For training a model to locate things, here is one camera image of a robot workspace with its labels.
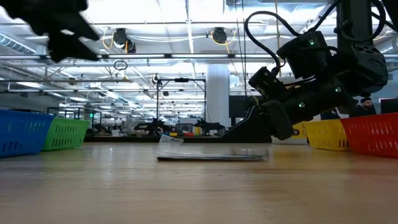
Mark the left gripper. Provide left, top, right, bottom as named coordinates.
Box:
left=0, top=0, right=100, bottom=63

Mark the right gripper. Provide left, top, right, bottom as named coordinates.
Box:
left=222, top=85, right=335, bottom=144

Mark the clear toiletry packet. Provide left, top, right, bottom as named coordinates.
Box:
left=155, top=134, right=271, bottom=162

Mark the large black monitor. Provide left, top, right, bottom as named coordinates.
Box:
left=229, top=95, right=259, bottom=119

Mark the white building column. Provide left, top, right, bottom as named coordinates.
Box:
left=206, top=63, right=231, bottom=128

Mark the yellow plastic basket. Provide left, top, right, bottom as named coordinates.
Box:
left=303, top=119, right=351, bottom=152

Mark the green plastic basket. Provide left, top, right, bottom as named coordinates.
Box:
left=42, top=117, right=91, bottom=152

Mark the person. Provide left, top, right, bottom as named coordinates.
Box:
left=354, top=96, right=377, bottom=118

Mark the red plastic basket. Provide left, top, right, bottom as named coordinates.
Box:
left=340, top=112, right=398, bottom=159

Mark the blue plastic basket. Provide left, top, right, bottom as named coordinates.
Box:
left=0, top=108, right=56, bottom=158

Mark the small black monitor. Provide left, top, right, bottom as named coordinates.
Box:
left=379, top=98, right=398, bottom=114

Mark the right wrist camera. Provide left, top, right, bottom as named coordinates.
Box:
left=248, top=66, right=289, bottom=102

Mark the black ceiling cable reel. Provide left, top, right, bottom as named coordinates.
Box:
left=113, top=27, right=137, bottom=54
left=212, top=27, right=228, bottom=45

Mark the black hanging cable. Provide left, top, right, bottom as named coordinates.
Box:
left=234, top=0, right=243, bottom=66
left=242, top=0, right=249, bottom=97

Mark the background black workstation frame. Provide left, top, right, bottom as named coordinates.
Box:
left=46, top=107, right=103, bottom=131

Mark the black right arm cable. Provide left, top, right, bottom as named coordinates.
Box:
left=244, top=0, right=343, bottom=77

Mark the black tall stand frame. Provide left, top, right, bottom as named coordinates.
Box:
left=156, top=78, right=207, bottom=125

